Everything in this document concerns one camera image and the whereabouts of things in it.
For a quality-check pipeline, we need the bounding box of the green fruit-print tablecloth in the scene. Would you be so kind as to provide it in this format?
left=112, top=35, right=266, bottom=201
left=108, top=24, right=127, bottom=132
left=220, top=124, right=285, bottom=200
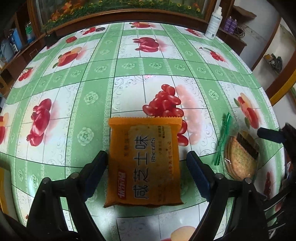
left=0, top=21, right=287, bottom=241

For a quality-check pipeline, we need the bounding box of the round crackers clear pack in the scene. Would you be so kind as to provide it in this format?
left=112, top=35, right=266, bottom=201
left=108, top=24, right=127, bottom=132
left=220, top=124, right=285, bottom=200
left=213, top=113, right=259, bottom=181

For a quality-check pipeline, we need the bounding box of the purple bottle pair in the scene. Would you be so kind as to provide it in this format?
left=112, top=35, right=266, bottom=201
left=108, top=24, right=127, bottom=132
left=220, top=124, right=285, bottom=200
left=223, top=16, right=237, bottom=34

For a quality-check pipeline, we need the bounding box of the floral glass screen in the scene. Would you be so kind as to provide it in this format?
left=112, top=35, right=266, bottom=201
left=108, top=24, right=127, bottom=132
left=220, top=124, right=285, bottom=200
left=27, top=1, right=217, bottom=32

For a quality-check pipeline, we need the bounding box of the white spray bottle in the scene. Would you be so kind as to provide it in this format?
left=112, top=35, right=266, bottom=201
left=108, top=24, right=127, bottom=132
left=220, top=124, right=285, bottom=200
left=205, top=6, right=223, bottom=40

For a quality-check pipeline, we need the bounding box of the orange cheese biscuit pack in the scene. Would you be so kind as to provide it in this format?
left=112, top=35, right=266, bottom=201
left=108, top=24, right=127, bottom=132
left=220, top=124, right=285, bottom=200
left=104, top=117, right=182, bottom=207

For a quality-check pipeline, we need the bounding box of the dark wooden sideboard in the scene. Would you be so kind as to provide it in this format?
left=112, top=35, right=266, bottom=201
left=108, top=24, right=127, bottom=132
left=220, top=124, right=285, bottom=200
left=1, top=10, right=252, bottom=104

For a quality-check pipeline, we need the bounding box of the small black table clip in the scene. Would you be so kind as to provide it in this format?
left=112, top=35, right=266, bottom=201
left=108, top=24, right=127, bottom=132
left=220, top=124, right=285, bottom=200
left=44, top=32, right=59, bottom=48

